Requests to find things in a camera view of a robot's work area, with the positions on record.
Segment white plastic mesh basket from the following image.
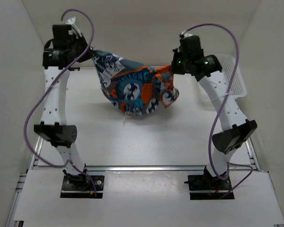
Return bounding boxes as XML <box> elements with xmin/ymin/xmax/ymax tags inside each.
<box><xmin>198</xmin><ymin>53</ymin><xmax>248</xmax><ymax>112</ymax></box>

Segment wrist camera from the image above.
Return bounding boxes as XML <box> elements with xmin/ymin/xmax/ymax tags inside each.
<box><xmin>180</xmin><ymin>34</ymin><xmax>201</xmax><ymax>54</ymax></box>
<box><xmin>52</xmin><ymin>23</ymin><xmax>76</xmax><ymax>41</ymax></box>

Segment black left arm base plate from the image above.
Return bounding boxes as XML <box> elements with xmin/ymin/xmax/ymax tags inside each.
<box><xmin>60</xmin><ymin>170</ymin><xmax>105</xmax><ymax>199</ymax></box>

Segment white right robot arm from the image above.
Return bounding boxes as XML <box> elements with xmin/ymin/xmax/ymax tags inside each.
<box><xmin>171</xmin><ymin>47</ymin><xmax>257</xmax><ymax>189</ymax></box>

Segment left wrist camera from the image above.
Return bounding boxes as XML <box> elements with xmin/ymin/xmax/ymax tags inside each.
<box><xmin>52</xmin><ymin>23</ymin><xmax>76</xmax><ymax>41</ymax></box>

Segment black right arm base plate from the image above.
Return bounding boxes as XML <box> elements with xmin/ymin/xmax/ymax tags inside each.
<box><xmin>184</xmin><ymin>175</ymin><xmax>235</xmax><ymax>201</ymax></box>

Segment aluminium frame rail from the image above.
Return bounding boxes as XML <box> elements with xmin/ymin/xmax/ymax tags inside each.
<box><xmin>4</xmin><ymin>132</ymin><xmax>284</xmax><ymax>227</ymax></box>

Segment colourful patterned shorts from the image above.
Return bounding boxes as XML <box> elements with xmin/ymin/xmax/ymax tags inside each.
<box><xmin>92</xmin><ymin>49</ymin><xmax>179</xmax><ymax>116</ymax></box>

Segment small dark blue label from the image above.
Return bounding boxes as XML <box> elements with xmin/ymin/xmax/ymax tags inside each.
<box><xmin>69</xmin><ymin>67</ymin><xmax>80</xmax><ymax>71</ymax></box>

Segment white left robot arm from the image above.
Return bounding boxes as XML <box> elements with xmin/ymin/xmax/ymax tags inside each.
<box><xmin>34</xmin><ymin>34</ymin><xmax>93</xmax><ymax>189</ymax></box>

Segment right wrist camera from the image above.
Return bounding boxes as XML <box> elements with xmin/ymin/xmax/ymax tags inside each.
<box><xmin>180</xmin><ymin>34</ymin><xmax>201</xmax><ymax>54</ymax></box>

